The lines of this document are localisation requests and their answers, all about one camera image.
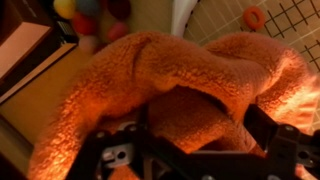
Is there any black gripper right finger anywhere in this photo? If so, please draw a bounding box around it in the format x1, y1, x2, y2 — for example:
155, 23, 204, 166
242, 103, 320, 180

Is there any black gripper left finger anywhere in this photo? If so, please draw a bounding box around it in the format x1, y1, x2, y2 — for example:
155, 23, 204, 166
65, 103, 153, 180

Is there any white blue tennis racket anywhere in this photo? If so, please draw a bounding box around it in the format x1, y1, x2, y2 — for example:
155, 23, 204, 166
171, 0, 320, 134

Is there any orange terry towel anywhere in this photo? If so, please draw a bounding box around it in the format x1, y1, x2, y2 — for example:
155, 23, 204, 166
28, 30, 320, 180

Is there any colourful felt ball garland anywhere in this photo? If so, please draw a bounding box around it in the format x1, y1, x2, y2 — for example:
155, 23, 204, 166
52, 0, 133, 56

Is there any orange ring racket dampener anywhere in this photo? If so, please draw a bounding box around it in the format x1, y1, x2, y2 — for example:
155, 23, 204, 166
242, 5, 267, 31

